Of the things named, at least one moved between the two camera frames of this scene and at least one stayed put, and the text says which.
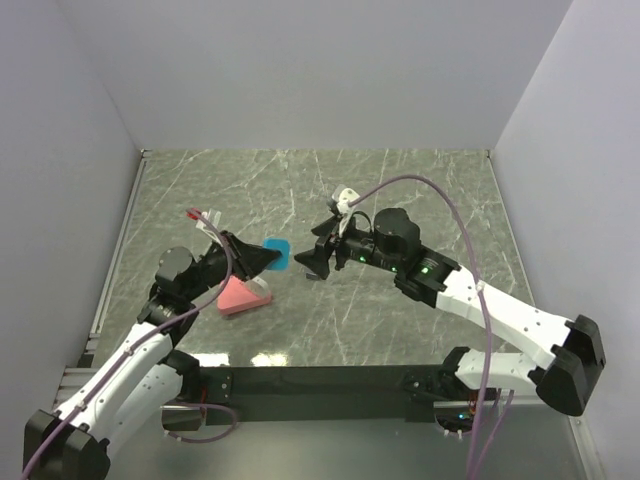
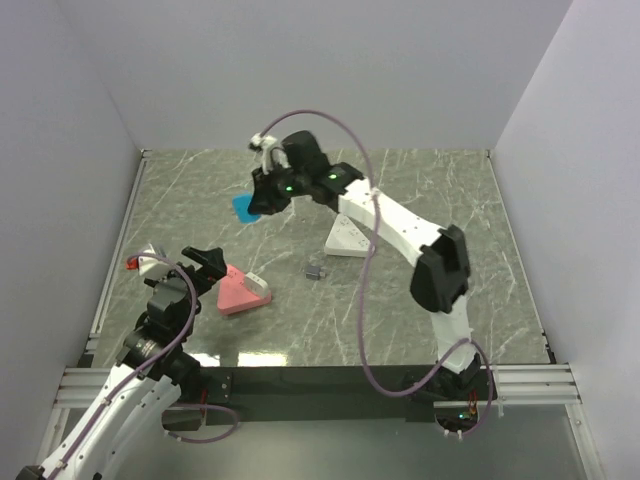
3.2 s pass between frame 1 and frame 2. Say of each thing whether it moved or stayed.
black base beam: stayed
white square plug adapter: stayed
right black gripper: moved
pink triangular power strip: stayed
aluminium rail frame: stayed
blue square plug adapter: moved
